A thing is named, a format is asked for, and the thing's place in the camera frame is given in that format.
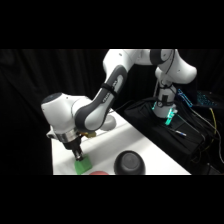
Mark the black bowl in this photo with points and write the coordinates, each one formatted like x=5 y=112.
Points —
x=129 y=162

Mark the pen with blue tip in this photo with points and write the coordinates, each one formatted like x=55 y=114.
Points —
x=179 y=132

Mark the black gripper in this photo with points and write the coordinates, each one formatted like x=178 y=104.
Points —
x=71 y=145

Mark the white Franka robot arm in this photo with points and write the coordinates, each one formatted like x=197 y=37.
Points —
x=100 y=103

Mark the small green light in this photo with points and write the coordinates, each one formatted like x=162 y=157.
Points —
x=170 y=118

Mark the blue lit device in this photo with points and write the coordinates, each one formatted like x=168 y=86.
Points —
x=185 y=97

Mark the black robot stand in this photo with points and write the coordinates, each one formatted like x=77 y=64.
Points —
x=150 y=120

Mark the red round object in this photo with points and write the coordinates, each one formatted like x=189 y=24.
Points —
x=98 y=173

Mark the black curtain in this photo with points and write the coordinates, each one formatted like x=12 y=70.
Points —
x=30 y=83

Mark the green triangle block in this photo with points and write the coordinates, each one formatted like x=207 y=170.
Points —
x=83 y=166

